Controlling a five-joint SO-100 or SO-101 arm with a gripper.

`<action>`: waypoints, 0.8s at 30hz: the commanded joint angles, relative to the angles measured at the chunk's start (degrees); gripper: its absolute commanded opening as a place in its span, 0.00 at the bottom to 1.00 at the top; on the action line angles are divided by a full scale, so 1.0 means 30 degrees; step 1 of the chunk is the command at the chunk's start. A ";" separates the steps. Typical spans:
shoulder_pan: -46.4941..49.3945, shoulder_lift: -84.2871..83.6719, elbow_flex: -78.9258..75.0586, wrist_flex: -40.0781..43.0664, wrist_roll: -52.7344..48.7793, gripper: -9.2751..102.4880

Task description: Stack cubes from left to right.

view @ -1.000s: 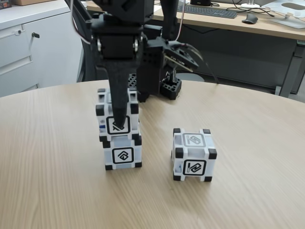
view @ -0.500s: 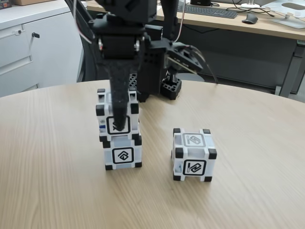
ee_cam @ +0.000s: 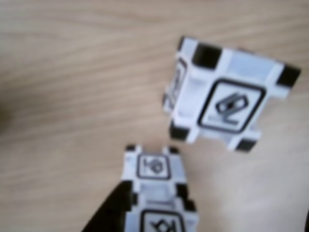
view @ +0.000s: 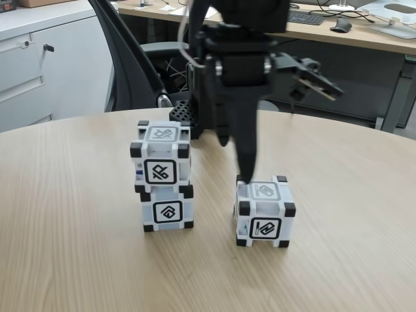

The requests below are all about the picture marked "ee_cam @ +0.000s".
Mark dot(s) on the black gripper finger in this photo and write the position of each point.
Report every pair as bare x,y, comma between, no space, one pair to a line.
111,217

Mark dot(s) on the white cube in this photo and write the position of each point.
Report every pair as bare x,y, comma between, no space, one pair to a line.
193,79
154,193

